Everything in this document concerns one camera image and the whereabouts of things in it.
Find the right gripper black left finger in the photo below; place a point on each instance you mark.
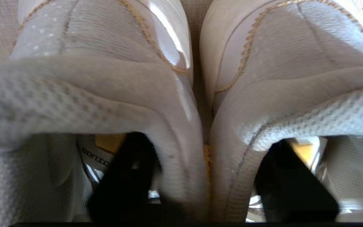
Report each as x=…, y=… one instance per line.
x=128, y=189

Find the white mesh sneaker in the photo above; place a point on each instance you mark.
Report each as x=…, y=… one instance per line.
x=295, y=78
x=90, y=88

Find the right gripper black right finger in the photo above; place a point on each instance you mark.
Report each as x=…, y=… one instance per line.
x=295, y=195

